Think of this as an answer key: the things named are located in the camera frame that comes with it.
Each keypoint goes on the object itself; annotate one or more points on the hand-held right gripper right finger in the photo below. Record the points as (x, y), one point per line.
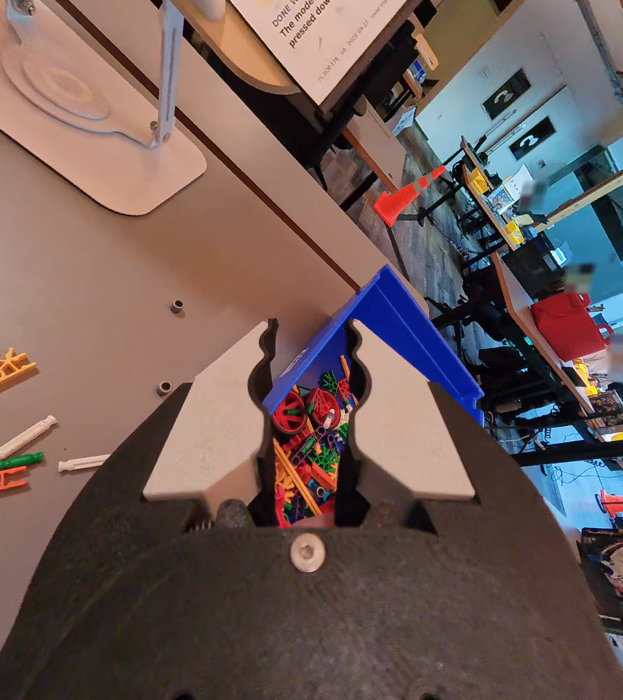
(410, 443)

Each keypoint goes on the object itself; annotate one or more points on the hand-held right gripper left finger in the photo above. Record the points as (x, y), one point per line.
(207, 437)

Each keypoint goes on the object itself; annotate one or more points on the pile of colourful construction pieces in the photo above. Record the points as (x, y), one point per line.
(311, 465)

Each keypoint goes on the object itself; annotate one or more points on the blue plastic bin white tag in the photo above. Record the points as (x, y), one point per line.
(399, 328)

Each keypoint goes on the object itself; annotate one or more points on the white plastic rod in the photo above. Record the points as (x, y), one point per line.
(84, 464)
(19, 440)

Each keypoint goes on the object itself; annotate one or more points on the small metal spacer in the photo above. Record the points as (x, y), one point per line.
(165, 389)
(177, 307)

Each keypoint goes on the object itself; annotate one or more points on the red toy wheel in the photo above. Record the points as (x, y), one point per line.
(289, 410)

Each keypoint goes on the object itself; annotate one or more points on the wooden background desk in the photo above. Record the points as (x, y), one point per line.
(489, 202)
(519, 311)

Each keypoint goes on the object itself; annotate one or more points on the black metal beam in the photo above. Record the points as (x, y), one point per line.
(590, 451)

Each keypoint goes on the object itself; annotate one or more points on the dark green short rod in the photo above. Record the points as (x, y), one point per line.
(20, 460)

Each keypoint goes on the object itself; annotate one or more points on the red tote bag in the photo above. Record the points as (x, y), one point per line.
(566, 328)

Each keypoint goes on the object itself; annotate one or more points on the yellow storage bin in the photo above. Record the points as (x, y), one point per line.
(476, 179)
(514, 232)

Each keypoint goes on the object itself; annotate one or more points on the white display sign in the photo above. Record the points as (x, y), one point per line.
(519, 183)

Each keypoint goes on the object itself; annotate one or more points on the white document stand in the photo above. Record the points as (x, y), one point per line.
(98, 164)

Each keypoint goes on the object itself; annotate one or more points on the pale wooden beam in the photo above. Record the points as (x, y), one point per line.
(607, 186)

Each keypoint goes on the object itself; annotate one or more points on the printed instruction sheet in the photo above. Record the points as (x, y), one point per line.
(333, 44)

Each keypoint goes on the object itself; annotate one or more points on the black wall poster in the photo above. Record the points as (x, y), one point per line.
(506, 94)
(532, 138)

